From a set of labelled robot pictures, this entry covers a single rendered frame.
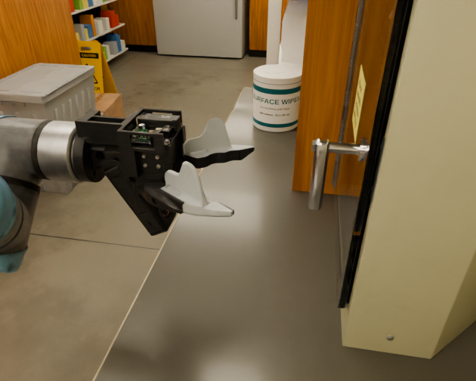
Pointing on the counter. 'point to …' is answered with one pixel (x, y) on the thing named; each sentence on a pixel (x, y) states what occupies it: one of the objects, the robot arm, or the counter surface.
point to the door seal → (381, 137)
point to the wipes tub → (276, 97)
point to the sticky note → (358, 102)
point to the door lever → (321, 146)
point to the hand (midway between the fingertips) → (246, 182)
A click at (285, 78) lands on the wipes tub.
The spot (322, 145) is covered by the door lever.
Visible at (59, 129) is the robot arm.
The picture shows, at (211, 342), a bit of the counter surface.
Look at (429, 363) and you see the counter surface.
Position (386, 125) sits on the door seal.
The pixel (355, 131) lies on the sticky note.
